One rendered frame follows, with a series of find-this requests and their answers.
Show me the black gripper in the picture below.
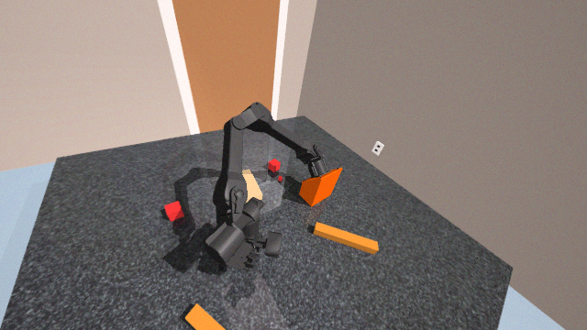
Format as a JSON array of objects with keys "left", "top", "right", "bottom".
[{"left": 244, "top": 228, "right": 282, "bottom": 258}]

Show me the orange flat bar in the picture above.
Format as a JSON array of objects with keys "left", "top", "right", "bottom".
[
  {"left": 185, "top": 304, "right": 225, "bottom": 330},
  {"left": 314, "top": 222, "right": 379, "bottom": 255}
]

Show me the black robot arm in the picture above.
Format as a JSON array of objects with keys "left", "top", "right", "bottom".
[{"left": 201, "top": 102, "right": 331, "bottom": 271}]

